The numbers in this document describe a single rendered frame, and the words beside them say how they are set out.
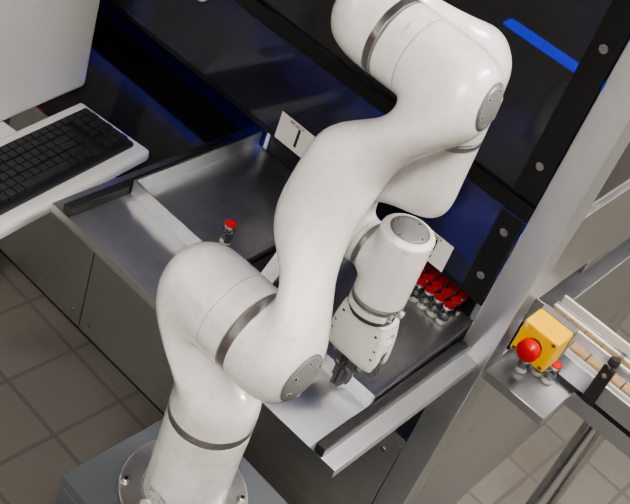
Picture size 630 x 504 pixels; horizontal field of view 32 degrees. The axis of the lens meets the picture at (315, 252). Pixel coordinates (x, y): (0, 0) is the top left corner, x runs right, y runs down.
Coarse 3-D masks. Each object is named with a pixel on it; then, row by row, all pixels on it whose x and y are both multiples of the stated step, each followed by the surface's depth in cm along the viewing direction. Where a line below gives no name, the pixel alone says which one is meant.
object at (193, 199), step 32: (192, 160) 207; (224, 160) 215; (256, 160) 218; (160, 192) 202; (192, 192) 204; (224, 192) 207; (256, 192) 210; (192, 224) 198; (224, 224) 200; (256, 224) 203; (256, 256) 192
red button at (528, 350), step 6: (522, 342) 180; (528, 342) 180; (534, 342) 180; (516, 348) 182; (522, 348) 180; (528, 348) 180; (534, 348) 180; (540, 348) 180; (522, 354) 181; (528, 354) 180; (534, 354) 180; (540, 354) 181; (522, 360) 182; (528, 360) 181; (534, 360) 180
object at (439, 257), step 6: (438, 240) 189; (444, 240) 188; (438, 246) 189; (444, 246) 188; (450, 246) 187; (432, 252) 191; (438, 252) 190; (444, 252) 189; (450, 252) 188; (432, 258) 191; (438, 258) 190; (444, 258) 189; (432, 264) 192; (438, 264) 191; (444, 264) 190
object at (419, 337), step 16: (352, 272) 201; (336, 288) 196; (336, 304) 193; (416, 304) 199; (400, 320) 195; (416, 320) 196; (432, 320) 197; (464, 320) 200; (400, 336) 192; (416, 336) 193; (432, 336) 194; (448, 336) 195; (464, 336) 196; (400, 352) 189; (416, 352) 190; (432, 352) 186; (384, 368) 185; (400, 368) 186; (416, 368) 184; (352, 384) 177; (368, 384) 181; (384, 384) 182; (368, 400) 176
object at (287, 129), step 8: (280, 120) 204; (288, 120) 202; (280, 128) 205; (288, 128) 203; (296, 128) 202; (304, 128) 201; (280, 136) 205; (288, 136) 204; (304, 136) 201; (312, 136) 200; (288, 144) 205; (304, 144) 202; (296, 152) 204
